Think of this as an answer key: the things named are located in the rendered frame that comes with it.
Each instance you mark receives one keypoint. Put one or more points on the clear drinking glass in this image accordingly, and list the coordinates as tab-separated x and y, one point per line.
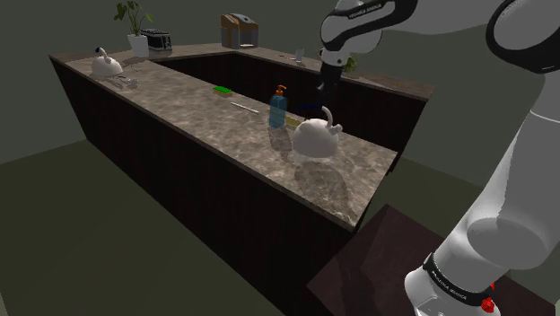
299	54

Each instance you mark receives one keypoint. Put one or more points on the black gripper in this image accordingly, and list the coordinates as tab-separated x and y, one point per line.
330	78

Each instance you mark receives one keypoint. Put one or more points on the white kettle with blue knob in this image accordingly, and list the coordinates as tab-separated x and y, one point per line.
106	66

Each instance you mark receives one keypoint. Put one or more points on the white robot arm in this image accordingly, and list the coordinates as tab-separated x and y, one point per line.
494	205

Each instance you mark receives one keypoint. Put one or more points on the yellow sponge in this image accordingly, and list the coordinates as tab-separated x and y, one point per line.
293	121

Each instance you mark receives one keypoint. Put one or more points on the green plant in white pot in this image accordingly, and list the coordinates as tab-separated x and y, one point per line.
138	43

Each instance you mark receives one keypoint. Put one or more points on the small green plant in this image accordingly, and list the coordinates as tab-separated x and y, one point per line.
351	64

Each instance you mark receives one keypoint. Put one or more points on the dark kitchen counter cabinet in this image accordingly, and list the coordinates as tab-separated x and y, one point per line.
175	175

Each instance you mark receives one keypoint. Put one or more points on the blue soap bottle orange pump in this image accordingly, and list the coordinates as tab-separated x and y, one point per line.
277	111

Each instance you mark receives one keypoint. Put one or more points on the white knife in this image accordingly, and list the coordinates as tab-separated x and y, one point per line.
244	107

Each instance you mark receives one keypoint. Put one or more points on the dark red-brown robot stand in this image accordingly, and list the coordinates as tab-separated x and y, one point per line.
385	262

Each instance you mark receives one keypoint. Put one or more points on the grey cutlery piece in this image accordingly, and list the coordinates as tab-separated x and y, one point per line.
124	81

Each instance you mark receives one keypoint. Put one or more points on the green sponge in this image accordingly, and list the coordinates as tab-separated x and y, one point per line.
223	90

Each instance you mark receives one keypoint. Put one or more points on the brown grey coffee machine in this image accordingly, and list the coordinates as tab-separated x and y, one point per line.
238	31

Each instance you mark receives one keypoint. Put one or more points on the black silver toaster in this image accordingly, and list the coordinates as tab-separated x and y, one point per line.
157	40

